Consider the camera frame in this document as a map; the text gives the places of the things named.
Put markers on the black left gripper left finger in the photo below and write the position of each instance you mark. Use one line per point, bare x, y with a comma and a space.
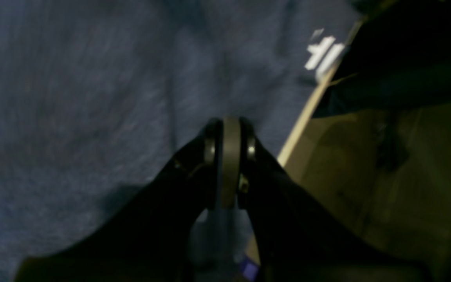
147, 239

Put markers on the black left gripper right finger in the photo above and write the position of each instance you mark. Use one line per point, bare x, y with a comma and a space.
297, 239

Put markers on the navy blue t-shirt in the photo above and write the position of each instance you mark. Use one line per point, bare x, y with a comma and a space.
95, 93

